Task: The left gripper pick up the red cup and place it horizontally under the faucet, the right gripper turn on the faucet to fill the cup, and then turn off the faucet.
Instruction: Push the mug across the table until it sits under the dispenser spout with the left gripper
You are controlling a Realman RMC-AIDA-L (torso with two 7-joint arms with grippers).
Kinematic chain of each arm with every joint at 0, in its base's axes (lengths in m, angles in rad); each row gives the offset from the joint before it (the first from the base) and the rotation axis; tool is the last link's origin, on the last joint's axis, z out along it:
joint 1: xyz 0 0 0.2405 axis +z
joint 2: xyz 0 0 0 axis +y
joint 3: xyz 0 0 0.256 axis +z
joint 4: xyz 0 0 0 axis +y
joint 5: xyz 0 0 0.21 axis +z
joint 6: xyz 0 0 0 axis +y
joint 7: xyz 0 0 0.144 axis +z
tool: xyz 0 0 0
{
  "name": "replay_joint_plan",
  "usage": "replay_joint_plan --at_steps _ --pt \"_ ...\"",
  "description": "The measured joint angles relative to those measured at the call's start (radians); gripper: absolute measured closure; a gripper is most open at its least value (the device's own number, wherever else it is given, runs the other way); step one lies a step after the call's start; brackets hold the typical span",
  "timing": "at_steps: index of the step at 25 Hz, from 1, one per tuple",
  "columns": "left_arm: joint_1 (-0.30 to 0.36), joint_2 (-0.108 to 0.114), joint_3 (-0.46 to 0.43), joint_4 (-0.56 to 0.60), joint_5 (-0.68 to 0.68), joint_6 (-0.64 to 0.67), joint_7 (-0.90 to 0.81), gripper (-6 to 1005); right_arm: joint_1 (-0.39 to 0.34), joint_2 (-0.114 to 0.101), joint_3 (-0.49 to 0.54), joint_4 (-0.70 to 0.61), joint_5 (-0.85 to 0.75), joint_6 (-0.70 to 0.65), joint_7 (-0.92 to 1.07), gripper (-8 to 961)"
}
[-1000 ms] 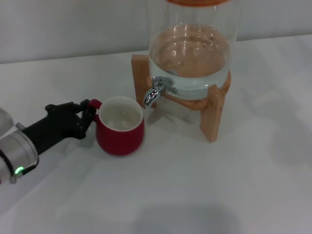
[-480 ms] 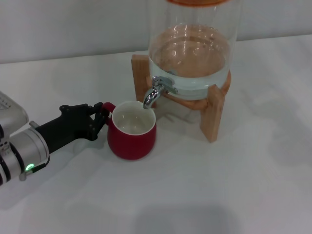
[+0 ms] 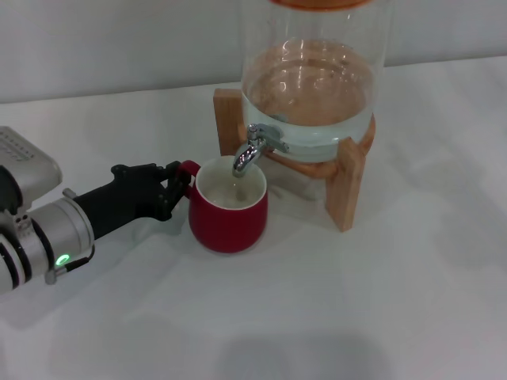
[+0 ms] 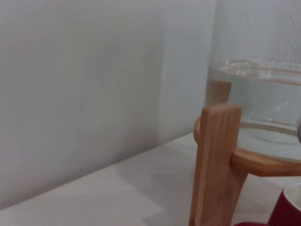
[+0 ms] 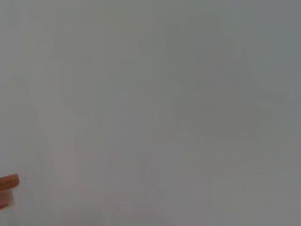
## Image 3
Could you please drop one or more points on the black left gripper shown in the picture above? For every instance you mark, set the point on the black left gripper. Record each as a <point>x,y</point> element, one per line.
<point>126,198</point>

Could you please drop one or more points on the red ceramic cup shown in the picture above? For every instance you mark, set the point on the red ceramic cup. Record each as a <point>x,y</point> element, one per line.
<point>226,229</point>

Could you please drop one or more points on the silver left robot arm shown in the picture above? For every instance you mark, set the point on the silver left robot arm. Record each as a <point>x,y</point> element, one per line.
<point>47,233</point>

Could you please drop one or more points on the chrome faucet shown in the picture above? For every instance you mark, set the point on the chrome faucet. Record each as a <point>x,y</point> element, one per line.
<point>247,152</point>

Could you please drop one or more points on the glass water dispenser jar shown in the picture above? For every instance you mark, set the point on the glass water dispenser jar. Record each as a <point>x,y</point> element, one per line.
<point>313,99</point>

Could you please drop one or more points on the wooden dispenser stand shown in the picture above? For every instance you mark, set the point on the wooden dispenser stand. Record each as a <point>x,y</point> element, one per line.
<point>346,190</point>

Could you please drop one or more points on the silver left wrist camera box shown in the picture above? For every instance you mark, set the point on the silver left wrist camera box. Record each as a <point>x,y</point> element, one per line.
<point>27,158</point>

